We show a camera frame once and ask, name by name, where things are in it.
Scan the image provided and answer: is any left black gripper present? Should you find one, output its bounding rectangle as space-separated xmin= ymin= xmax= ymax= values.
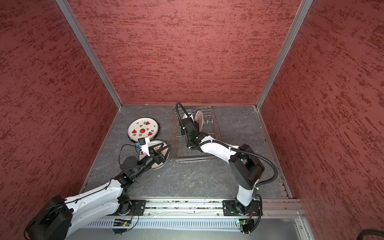
xmin=134 ymin=141 xmax=172 ymax=179

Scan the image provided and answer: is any sunburst green rim plate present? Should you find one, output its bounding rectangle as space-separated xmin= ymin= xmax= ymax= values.
xmin=194 ymin=110 xmax=204 ymax=132

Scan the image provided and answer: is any watermelon pattern plate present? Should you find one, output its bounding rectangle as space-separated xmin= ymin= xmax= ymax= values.
xmin=127 ymin=117 xmax=159 ymax=142

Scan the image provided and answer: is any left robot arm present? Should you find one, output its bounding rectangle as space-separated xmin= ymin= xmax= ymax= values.
xmin=24 ymin=142 xmax=172 ymax=240

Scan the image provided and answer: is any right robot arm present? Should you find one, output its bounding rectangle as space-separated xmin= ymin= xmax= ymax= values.
xmin=179 ymin=117 xmax=265 ymax=216

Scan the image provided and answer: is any left corner aluminium profile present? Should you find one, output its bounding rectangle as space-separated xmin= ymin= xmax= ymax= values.
xmin=56 ymin=0 xmax=123 ymax=111

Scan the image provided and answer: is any corner aluminium profile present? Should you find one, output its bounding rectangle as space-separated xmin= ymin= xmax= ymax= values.
xmin=256 ymin=0 xmax=313 ymax=111
xmin=56 ymin=0 xmax=123 ymax=111

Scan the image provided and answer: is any right corner aluminium profile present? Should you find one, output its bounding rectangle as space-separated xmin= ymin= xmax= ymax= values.
xmin=256 ymin=0 xmax=313 ymax=111

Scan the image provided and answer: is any metal wire dish rack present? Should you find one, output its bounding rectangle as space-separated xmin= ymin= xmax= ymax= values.
xmin=171 ymin=105 xmax=226 ymax=165

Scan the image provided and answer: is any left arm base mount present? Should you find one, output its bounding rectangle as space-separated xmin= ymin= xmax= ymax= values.
xmin=117 ymin=200 xmax=147 ymax=216

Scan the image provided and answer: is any white slotted cable duct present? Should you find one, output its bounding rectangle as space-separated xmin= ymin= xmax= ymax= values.
xmin=84 ymin=218 xmax=240 ymax=232

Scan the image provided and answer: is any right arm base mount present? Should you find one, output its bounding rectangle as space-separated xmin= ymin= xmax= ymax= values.
xmin=222 ymin=200 xmax=263 ymax=217

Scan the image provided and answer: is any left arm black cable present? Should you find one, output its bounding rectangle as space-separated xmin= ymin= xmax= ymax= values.
xmin=23 ymin=143 xmax=142 ymax=238

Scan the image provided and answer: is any aluminium front rail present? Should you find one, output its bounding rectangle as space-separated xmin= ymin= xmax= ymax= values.
xmin=133 ymin=198 xmax=307 ymax=219

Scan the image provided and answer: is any black hose bottom right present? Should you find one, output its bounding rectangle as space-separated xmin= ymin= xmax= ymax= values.
xmin=355 ymin=228 xmax=384 ymax=240

